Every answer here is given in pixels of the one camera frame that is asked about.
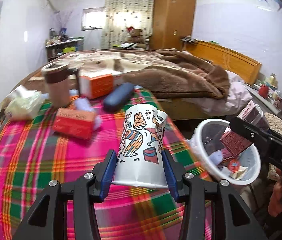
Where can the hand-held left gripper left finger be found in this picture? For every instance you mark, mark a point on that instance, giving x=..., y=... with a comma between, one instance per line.
x=108, y=170

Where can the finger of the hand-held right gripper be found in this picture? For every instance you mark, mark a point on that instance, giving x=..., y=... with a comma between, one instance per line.
x=246, y=130

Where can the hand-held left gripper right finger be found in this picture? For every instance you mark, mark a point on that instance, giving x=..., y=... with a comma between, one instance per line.
x=171, y=172

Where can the maroon carton lavender top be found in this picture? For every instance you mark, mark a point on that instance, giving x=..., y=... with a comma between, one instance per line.
x=233, y=142

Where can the patterned paper cup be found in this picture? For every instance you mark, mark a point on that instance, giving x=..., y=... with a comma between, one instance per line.
x=141, y=155

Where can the white plastic trash bin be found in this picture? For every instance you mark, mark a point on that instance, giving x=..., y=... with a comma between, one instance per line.
x=202, y=153

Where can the clear cola bottle red label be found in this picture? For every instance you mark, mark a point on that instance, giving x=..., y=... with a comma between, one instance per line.
x=233, y=165

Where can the grey nightstand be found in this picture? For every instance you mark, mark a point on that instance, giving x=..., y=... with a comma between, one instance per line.
x=261, y=102

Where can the woven cushion stool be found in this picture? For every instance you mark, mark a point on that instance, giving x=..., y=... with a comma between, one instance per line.
x=278, y=125

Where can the pink bed sheet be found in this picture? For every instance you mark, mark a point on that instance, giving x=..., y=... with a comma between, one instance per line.
x=236, y=92

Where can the small purple packet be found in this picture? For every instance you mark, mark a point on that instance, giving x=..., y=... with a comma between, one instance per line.
x=214, y=158

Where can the red jar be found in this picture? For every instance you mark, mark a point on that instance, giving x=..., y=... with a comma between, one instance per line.
x=263, y=90

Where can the group of toiletries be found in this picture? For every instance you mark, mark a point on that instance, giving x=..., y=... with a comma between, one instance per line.
x=275, y=92

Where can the crumpled white tissue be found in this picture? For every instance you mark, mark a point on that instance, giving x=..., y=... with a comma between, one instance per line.
x=97, y=122
x=83, y=103

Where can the red cardboard box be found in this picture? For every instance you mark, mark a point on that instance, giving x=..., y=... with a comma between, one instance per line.
x=73, y=122

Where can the blue glasses case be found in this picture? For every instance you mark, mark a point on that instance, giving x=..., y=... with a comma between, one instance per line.
x=118, y=96

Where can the pink green plaid cloth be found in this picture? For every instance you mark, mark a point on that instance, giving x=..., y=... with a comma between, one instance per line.
x=30, y=167

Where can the orange and white box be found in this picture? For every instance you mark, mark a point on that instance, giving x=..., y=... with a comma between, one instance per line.
x=98, y=85

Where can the brown travel mug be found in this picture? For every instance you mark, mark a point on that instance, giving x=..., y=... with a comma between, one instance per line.
x=58, y=92

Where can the brown plush blanket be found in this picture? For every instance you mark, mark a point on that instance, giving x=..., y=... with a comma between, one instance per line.
x=168, y=77

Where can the pale green plastic bag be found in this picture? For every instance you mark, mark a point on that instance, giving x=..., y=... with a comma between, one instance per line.
x=25, y=106

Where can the white tissue pack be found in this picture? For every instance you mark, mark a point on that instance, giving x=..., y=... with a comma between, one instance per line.
x=17, y=92

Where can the white shelf unit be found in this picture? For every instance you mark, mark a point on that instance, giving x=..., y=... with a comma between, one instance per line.
x=66, y=46

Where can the wooden wardrobe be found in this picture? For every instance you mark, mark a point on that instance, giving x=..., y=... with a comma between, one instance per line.
x=173, y=17

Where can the brown teddy bear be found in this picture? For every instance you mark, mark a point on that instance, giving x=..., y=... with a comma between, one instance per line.
x=136, y=36

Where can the group of bottles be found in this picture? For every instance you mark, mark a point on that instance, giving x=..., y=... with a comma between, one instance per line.
x=55, y=38

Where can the small window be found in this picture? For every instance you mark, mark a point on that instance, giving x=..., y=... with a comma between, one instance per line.
x=93, y=18

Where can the decorative dried branches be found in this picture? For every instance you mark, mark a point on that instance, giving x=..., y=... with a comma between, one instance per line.
x=63, y=21

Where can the patterned curtain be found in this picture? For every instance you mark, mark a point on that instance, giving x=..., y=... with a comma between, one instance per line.
x=126, y=12

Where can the wooden bed frame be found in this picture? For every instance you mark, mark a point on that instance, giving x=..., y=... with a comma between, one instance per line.
x=226, y=60

